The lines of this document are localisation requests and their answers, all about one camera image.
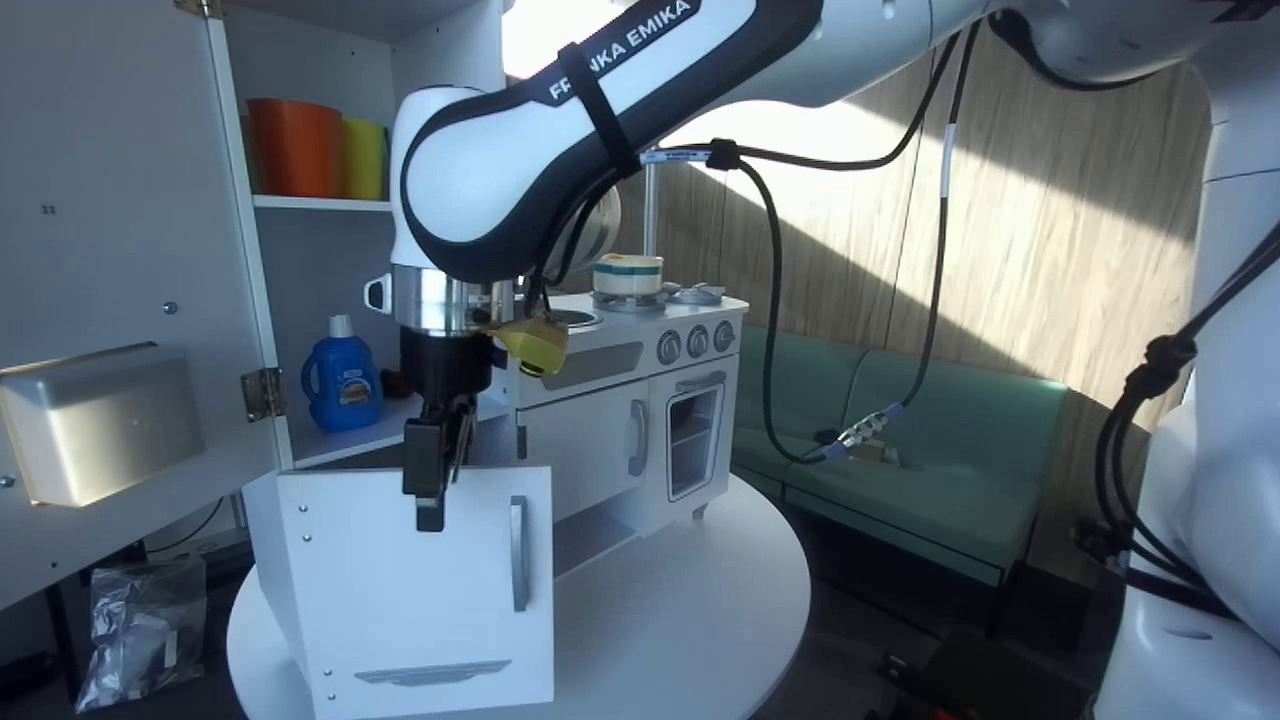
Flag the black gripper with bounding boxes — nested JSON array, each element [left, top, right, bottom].
[[394, 324, 504, 538]]

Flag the small white cabinet door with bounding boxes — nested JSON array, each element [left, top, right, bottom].
[[517, 381, 665, 528]]

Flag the large white cabinet door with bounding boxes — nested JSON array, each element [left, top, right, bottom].
[[240, 462, 561, 720]]

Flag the blue detergent bottle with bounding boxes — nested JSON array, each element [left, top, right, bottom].
[[297, 311, 389, 436]]

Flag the toy oven door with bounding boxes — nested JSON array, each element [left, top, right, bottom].
[[665, 376, 732, 510]]

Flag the white toy pot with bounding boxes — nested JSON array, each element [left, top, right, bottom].
[[587, 249, 666, 320]]

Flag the round white table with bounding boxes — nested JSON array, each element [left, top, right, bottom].
[[218, 469, 814, 720]]

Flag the metal toy utensils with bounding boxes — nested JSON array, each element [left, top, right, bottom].
[[666, 280, 728, 311]]

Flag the yellow cup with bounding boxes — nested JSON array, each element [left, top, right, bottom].
[[334, 111, 394, 203]]

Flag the orange cup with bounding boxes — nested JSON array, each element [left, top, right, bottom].
[[245, 94, 348, 203]]

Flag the silver metal box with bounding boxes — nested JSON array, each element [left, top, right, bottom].
[[0, 342, 206, 512]]

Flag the clear plastic bag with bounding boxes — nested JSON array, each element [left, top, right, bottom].
[[70, 550, 213, 720]]

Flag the white toy kitchen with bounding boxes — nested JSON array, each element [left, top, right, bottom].
[[0, 0, 754, 620]]

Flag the yellow wrist camera mount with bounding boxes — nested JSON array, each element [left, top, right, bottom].
[[478, 308, 572, 385]]

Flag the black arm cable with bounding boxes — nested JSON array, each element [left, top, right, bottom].
[[533, 20, 973, 471]]

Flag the black base cable bundle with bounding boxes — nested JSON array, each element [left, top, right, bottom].
[[1076, 218, 1280, 625]]

